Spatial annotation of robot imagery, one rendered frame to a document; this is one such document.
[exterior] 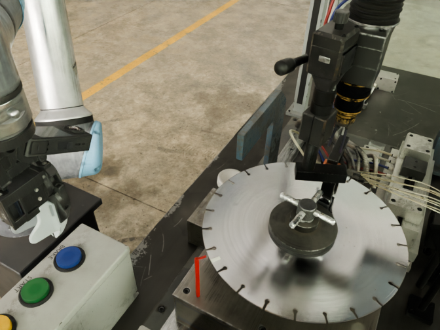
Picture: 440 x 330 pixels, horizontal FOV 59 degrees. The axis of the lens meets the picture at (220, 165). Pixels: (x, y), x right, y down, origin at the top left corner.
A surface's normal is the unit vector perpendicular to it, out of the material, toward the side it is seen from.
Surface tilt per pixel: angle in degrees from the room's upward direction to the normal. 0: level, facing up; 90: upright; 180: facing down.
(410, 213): 90
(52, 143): 92
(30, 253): 0
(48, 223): 93
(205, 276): 0
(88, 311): 90
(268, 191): 0
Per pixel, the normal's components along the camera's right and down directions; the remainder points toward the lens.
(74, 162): 0.23, 0.46
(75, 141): 0.87, 0.36
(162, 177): 0.02, -0.76
